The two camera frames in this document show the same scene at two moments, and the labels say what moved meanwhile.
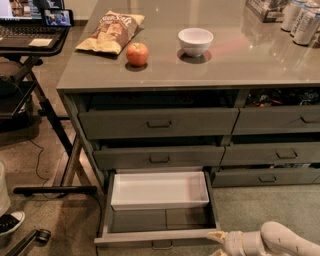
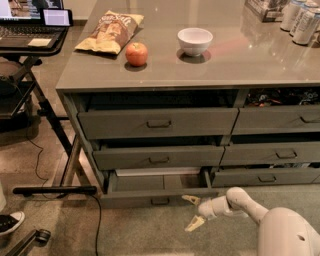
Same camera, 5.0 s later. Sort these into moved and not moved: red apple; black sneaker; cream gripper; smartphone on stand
Moved: cream gripper
Not moved: smartphone on stand; red apple; black sneaker
